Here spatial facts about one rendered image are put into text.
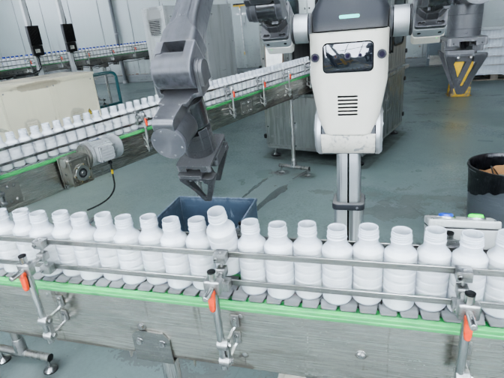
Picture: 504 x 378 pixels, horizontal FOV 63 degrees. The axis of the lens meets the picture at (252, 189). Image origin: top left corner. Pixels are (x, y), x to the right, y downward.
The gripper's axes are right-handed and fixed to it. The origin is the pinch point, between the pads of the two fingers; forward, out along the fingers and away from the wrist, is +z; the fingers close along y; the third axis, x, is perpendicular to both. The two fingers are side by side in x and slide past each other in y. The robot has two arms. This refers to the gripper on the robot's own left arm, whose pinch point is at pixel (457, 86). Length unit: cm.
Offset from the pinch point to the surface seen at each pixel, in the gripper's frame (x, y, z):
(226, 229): 43, -19, 24
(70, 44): 462, 476, -3
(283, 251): 31.7, -18.8, 27.9
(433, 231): 3.8, -13.6, 24.3
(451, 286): 0.4, -17.3, 33.7
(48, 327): 88, -27, 48
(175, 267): 56, -19, 34
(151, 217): 63, -14, 24
